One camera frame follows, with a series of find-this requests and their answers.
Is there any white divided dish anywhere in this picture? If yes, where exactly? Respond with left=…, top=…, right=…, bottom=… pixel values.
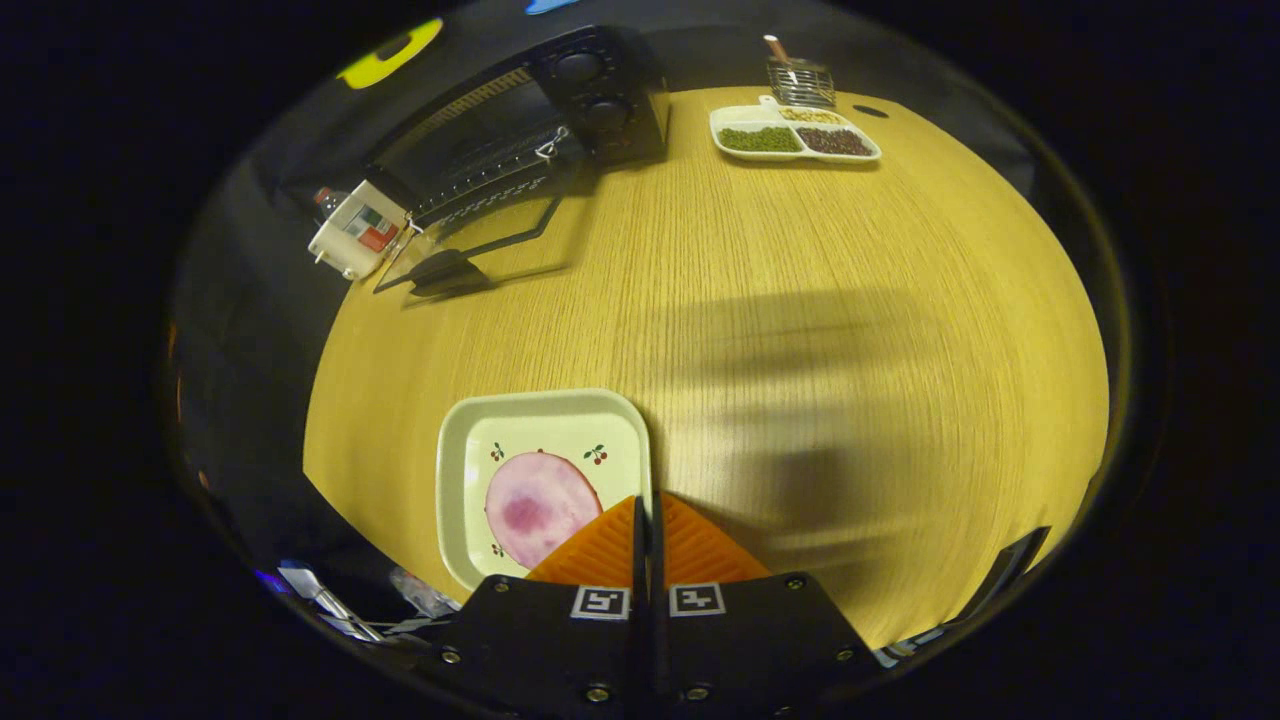
left=709, top=95, right=883, bottom=164

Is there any clear plastic wrapper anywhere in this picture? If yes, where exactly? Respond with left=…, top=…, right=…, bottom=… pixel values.
left=390, top=567, right=461, bottom=616

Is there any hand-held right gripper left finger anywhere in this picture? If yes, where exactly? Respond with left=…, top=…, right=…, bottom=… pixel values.
left=430, top=495, right=651, bottom=716

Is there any black electric oven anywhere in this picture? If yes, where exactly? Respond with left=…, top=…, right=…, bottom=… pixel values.
left=372, top=25, right=671, bottom=298

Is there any white metal object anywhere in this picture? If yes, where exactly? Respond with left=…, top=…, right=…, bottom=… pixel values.
left=278, top=560, right=386, bottom=641

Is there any wire mesh basket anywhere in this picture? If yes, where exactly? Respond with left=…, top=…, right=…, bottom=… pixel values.
left=763, top=35, right=837, bottom=109

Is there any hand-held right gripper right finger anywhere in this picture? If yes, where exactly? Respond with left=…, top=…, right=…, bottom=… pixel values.
left=648, top=492, right=881, bottom=716

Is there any white toaster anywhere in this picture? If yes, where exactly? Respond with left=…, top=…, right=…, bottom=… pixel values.
left=308, top=180, right=409, bottom=281

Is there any green beans pile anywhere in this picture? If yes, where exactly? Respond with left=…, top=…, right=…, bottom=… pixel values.
left=718, top=126, right=803, bottom=154

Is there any red beans pile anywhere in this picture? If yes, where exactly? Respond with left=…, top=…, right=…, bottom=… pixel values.
left=797, top=127, right=873, bottom=157

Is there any pink ham slice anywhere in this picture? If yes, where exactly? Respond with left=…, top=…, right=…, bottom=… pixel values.
left=484, top=451, right=604, bottom=571

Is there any dark flat object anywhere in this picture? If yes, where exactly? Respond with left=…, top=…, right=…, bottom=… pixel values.
left=955, top=525, right=1053, bottom=626

